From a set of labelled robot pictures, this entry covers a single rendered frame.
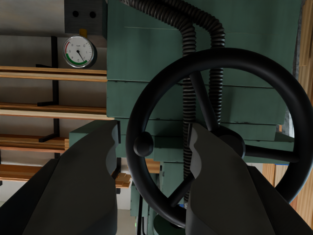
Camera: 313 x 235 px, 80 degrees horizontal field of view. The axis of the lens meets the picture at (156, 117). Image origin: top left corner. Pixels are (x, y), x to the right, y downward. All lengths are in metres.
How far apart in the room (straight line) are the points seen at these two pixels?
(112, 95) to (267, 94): 0.37
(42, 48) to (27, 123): 1.20
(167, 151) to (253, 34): 0.33
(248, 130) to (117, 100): 0.33
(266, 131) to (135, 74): 0.35
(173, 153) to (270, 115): 0.27
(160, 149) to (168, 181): 0.07
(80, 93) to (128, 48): 2.71
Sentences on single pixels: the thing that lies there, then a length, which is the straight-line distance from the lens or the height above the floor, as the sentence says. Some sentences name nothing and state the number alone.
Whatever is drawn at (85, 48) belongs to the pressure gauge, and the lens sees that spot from 0.42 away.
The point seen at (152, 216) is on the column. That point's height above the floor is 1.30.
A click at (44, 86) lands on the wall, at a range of 3.42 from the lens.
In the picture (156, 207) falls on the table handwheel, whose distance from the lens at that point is 0.32.
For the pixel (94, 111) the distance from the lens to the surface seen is 2.55.
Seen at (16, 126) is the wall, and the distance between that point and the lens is 3.77.
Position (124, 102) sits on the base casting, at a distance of 0.46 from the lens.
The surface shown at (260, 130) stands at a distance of 0.53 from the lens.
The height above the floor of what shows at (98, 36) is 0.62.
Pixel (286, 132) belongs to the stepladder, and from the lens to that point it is 1.41.
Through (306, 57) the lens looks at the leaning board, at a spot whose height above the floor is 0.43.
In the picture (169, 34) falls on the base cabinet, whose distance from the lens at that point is 0.47.
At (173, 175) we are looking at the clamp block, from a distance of 0.40.
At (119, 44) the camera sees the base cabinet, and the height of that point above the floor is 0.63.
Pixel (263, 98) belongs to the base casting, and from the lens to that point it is 0.52.
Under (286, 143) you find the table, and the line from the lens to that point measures 0.58.
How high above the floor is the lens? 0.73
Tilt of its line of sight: 8 degrees up
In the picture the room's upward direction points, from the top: 177 degrees counter-clockwise
